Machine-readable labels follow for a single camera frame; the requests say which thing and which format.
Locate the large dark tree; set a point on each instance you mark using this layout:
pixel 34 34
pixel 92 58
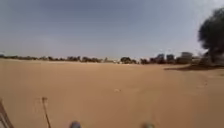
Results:
pixel 213 33

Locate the group of buildings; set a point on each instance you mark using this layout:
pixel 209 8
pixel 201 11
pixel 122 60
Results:
pixel 173 58

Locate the brown sandy dirt ground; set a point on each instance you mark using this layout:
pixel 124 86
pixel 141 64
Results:
pixel 113 96

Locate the row of trees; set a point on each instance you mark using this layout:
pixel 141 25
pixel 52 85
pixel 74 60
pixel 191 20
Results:
pixel 76 59

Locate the robot's own part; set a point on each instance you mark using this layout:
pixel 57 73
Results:
pixel 147 125
pixel 75 125

